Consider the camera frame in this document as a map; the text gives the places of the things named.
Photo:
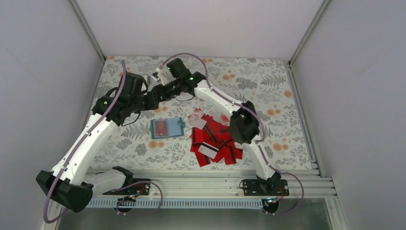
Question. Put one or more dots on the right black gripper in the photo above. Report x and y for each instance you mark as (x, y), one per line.
(165, 95)

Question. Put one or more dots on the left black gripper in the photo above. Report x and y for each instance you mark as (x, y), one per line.
(152, 103)

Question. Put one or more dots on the red card with black stripe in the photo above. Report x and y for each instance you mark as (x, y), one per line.
(160, 128)

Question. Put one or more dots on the teal card holder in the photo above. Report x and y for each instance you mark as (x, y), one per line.
(167, 128)

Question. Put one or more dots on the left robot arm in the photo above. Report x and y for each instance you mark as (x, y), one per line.
(67, 183)

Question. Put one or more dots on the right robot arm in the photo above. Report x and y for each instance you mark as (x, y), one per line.
(245, 128)

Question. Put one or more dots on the white card with red print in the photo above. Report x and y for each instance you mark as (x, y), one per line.
(196, 121)

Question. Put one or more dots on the pile of red cards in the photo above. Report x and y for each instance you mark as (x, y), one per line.
(217, 134)

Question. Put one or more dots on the white card under stripe card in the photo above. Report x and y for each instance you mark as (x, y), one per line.
(208, 150)

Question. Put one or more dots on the floral patterned table mat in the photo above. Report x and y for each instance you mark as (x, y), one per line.
(261, 81)

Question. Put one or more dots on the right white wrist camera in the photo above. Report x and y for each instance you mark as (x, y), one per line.
(158, 76)

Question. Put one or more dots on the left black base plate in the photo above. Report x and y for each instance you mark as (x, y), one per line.
(141, 188)

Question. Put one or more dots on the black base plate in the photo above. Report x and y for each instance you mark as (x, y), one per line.
(255, 187)
(141, 188)

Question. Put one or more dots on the aluminium rail frame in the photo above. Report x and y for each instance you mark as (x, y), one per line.
(226, 183)

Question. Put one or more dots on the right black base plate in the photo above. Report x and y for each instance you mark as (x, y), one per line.
(255, 187)

